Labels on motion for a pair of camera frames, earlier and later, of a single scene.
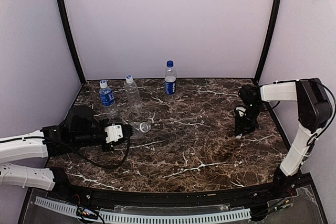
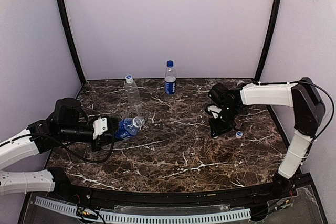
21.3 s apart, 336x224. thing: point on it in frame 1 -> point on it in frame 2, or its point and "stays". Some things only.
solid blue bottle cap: [170, 63] stays
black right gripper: [245, 123] -> [221, 125]
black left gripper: [127, 131] -> [110, 131]
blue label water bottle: [107, 99] -> [129, 127]
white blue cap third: [129, 78] stays
